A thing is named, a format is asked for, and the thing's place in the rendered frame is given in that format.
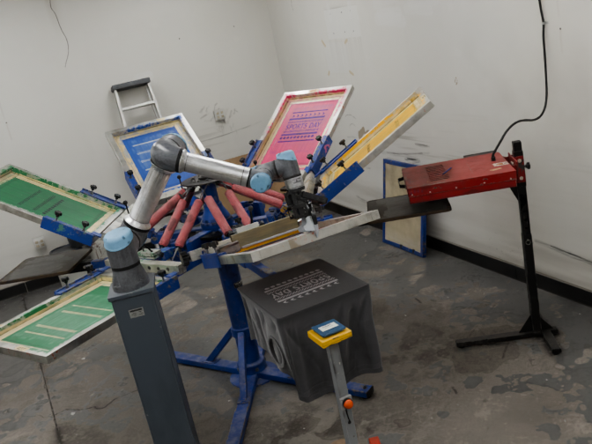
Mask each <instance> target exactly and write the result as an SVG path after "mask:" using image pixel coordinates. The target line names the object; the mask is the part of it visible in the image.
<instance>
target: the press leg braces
mask: <svg viewBox="0 0 592 444"><path fill-rule="evenodd" d="M232 337H233V336H232V332H231V328H230V329H229V330H228V331H227V332H226V334H225V335H224V336H223V338H222V339H221V340H220V342H219V343H218V345H217V346H216V347H215V349H214V350H213V351H212V353H211V354H210V356H209V357H207V358H206V359H204V360H203V361H202V362H204V363H209V364H215V363H217V362H218V361H219V360H221V359H220V358H217V356H218V355H219V354H220V353H221V351H222V350H223V349H224V348H225V346H226V345H227V343H228V342H229V341H230V339H231V338H232ZM238 356H239V381H240V395H239V398H238V402H237V404H242V403H249V399H250V396H251V392H248V380H247V359H246V338H245V334H244V332H239V333H238Z"/></svg>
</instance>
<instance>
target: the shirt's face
mask: <svg viewBox="0 0 592 444"><path fill-rule="evenodd" d="M317 269H319V270H321V271H323V272H325V273H327V274H329V275H331V276H332V277H333V278H336V279H338V280H339V281H341V282H342V283H339V284H337V285H332V286H331V287H328V288H325V289H323V290H320V291H318V292H314V293H312V294H309V295H307V296H305V297H302V298H299V299H297V300H293V301H291V302H288V303H286V304H284V305H281V304H280V303H278V302H277V301H276V300H274V299H272V298H271V296H269V295H268V294H266V293H265V292H263V291H262V289H264V288H266V287H269V286H272V285H275V284H278V283H281V282H284V281H286V280H288V279H291V278H295V277H297V276H300V275H302V274H305V273H308V272H310V271H312V270H317ZM364 285H367V283H366V282H364V281H362V280H360V279H358V278H356V277H354V276H352V275H351V274H349V273H347V272H345V271H343V270H340V269H339V268H337V267H335V266H333V265H331V264H329V263H326V262H324V261H323V260H322V259H320V258H318V259H315V260H313V261H310V262H308V263H303V264H301V265H298V266H296V267H293V268H290V269H288V270H284V271H281V272H279V273H276V274H274V275H271V276H268V277H264V278H262V279H259V280H256V281H254V282H252V283H249V284H246V285H242V286H240V287H238V288H240V289H241V290H242V291H243V292H244V293H246V294H247V295H248V296H249V297H251V298H252V299H253V300H255V301H256V302H257V303H259V304H260V305H261V306H263V307H264V308H265V309H267V310H268V311H269V312H271V313H272V314H273V315H275V316H276V317H277V318H282V317H284V316H287V315H290V314H293V313H295V312H298V311H300V310H302V309H305V308H307V307H311V306H313V305H316V304H318V303H321V302H323V301H325V300H329V299H332V298H334V297H336V296H339V295H341V294H344V293H346V292H349V291H352V290H355V289H357V288H360V287H361V286H364Z"/></svg>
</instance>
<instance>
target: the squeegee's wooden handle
mask: <svg viewBox="0 0 592 444"><path fill-rule="evenodd" d="M298 220H300V218H297V219H290V217H286V218H281V219H279V220H276V221H273V222H270V223H268V224H265V225H262V226H258V227H255V228H252V229H249V230H247V231H244V232H241V233H236V234H233V235H230V239H231V242H234V241H238V242H239V246H240V249H241V247H242V246H245V245H248V244H250V243H253V242H256V241H260V240H263V239H266V238H269V237H271V236H274V235H277V234H280V233H284V232H287V231H290V230H292V229H295V228H299V225H298Z"/></svg>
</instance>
